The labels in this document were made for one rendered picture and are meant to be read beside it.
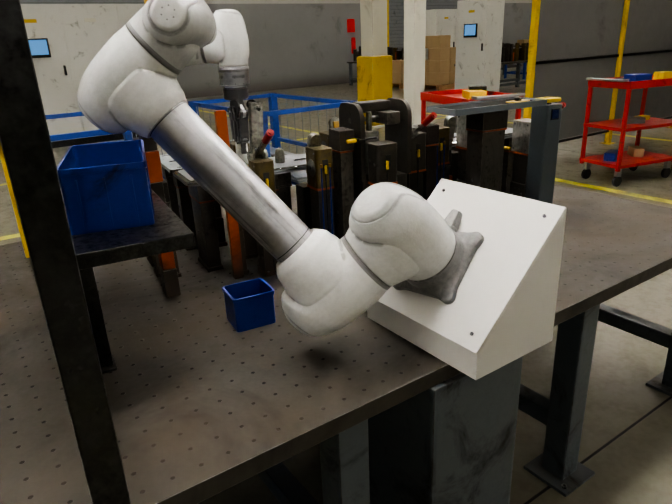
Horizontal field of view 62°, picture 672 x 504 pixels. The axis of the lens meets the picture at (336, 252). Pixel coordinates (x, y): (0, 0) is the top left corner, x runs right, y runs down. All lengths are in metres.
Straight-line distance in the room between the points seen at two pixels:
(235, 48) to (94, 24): 7.98
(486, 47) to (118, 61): 11.33
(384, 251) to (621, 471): 1.32
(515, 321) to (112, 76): 0.94
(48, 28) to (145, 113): 8.37
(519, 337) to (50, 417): 0.97
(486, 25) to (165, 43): 11.28
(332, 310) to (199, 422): 0.34
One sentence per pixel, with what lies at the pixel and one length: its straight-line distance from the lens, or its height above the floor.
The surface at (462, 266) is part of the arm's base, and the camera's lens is 1.27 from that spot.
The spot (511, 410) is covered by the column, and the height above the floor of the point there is 0.49.
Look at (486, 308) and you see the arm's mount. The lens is 1.21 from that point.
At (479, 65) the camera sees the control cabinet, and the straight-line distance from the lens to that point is 12.36.
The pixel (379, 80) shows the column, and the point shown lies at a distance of 9.24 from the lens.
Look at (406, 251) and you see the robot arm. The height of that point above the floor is 0.96.
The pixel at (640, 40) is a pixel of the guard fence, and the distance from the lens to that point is 8.22.
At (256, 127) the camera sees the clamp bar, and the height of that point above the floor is 1.14.
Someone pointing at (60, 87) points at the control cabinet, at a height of 0.87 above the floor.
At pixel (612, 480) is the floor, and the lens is 2.14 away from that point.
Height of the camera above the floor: 1.37
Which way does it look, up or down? 21 degrees down
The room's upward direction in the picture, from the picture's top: 2 degrees counter-clockwise
